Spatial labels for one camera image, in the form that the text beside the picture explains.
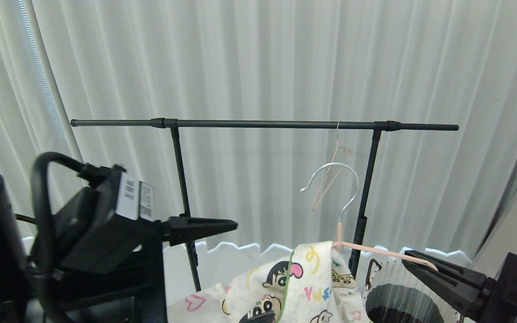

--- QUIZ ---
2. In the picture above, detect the black cable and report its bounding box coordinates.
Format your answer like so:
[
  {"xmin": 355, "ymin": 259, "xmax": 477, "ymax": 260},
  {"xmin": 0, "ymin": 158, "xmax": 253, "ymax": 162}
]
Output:
[{"xmin": 31, "ymin": 152, "xmax": 127, "ymax": 323}]

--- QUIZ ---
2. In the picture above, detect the black clothes rack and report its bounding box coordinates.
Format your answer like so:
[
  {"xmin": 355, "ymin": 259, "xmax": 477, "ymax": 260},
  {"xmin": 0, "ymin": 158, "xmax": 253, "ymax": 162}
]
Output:
[{"xmin": 70, "ymin": 118, "xmax": 460, "ymax": 292}]

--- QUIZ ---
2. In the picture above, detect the cream printed garment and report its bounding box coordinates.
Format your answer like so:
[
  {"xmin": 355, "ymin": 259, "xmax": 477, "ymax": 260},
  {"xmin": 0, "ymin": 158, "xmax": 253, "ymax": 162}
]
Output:
[{"xmin": 166, "ymin": 241, "xmax": 372, "ymax": 323}]

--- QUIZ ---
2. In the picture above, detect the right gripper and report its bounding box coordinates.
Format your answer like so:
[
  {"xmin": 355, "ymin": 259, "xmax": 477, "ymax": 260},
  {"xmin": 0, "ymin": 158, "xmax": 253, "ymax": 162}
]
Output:
[{"xmin": 481, "ymin": 253, "xmax": 517, "ymax": 323}]

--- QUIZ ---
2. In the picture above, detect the pink clothes hanger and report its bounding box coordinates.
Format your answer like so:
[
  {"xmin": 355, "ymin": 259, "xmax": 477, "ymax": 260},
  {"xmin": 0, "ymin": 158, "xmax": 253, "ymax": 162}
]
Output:
[
  {"xmin": 300, "ymin": 162, "xmax": 439, "ymax": 271},
  {"xmin": 311, "ymin": 121, "xmax": 352, "ymax": 211}
]

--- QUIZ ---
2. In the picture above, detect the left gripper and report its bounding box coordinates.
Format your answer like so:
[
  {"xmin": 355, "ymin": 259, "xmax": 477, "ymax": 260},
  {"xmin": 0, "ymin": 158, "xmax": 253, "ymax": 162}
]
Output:
[{"xmin": 30, "ymin": 220, "xmax": 169, "ymax": 323}]

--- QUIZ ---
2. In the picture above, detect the white curtain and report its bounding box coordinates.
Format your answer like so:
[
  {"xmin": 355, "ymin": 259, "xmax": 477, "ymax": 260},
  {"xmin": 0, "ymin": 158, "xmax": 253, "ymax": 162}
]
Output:
[{"xmin": 0, "ymin": 0, "xmax": 517, "ymax": 270}]

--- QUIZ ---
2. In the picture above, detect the white laundry basket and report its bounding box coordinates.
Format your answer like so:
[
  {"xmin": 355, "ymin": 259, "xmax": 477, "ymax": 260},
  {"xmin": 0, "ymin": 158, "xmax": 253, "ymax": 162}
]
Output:
[{"xmin": 365, "ymin": 258, "xmax": 474, "ymax": 323}]

